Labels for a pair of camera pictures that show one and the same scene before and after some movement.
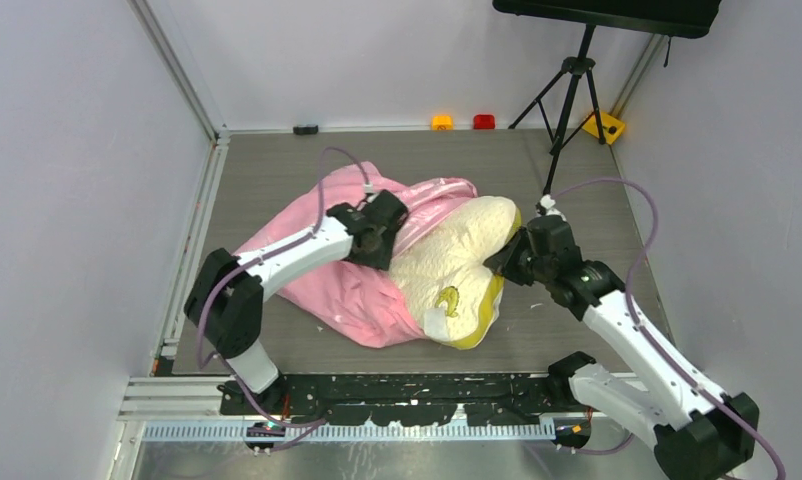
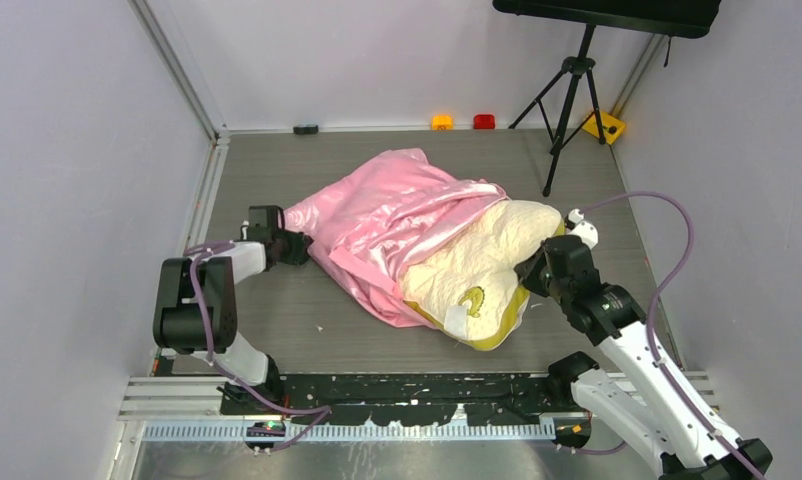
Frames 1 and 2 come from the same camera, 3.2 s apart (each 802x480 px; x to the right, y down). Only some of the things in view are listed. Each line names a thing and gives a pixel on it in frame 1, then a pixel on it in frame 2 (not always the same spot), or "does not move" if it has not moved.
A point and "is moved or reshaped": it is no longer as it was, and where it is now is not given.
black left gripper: (379, 258) -> (298, 242)
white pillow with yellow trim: (440, 265) is moved or reshaped
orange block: (442, 122) does not move
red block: (484, 121) does not move
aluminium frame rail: (193, 412) does not move
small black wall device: (306, 130) does not move
